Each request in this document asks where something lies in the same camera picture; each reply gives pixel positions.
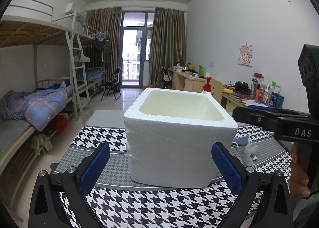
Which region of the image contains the blue face mask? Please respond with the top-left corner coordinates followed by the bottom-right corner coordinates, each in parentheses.
top-left (231, 136), bottom-right (250, 147)

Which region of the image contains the white styrofoam box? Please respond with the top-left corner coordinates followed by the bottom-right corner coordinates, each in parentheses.
top-left (123, 88), bottom-right (238, 188)

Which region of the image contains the right hand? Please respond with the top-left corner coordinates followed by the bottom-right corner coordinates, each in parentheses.
top-left (289, 143), bottom-right (310, 198)

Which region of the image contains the grey cloth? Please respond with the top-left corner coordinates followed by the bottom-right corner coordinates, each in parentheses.
top-left (240, 143), bottom-right (258, 166)

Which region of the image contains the wooden desk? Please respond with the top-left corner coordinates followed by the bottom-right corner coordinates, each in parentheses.
top-left (167, 67), bottom-right (275, 112)

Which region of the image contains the wooden smiley chair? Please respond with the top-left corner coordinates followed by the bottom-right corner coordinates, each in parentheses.
top-left (210, 78), bottom-right (223, 104)

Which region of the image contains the cartoon girl poster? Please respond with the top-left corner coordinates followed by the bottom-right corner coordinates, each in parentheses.
top-left (237, 43), bottom-right (254, 67)

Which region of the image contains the white lotion pump bottle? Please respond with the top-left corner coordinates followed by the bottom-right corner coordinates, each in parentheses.
top-left (203, 76), bottom-right (211, 93)

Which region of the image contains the houndstooth table cloth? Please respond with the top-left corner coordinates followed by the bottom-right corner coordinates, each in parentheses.
top-left (53, 126), bottom-right (295, 228)

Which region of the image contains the blue plaid quilt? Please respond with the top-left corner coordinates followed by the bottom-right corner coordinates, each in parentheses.
top-left (1, 82), bottom-right (72, 131)

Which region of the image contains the right brown curtain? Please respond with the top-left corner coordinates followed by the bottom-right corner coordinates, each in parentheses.
top-left (149, 7), bottom-right (186, 85)

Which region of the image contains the brown curtain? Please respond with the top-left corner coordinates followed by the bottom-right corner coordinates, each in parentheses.
top-left (84, 7), bottom-right (122, 81)
top-left (149, 7), bottom-right (186, 85)

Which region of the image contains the black folding chair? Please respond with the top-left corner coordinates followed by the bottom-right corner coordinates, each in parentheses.
top-left (101, 67), bottom-right (122, 100)

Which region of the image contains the metal bunk bed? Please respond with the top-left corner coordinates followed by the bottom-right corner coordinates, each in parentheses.
top-left (1, 0), bottom-right (94, 199)

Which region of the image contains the glass balcony door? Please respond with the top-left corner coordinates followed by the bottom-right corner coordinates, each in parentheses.
top-left (119, 11), bottom-right (154, 88)

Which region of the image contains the left brown curtain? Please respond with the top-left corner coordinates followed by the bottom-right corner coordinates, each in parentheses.
top-left (84, 7), bottom-right (122, 81)

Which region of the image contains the white air conditioner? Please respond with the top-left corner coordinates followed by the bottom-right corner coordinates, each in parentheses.
top-left (64, 3), bottom-right (85, 20)

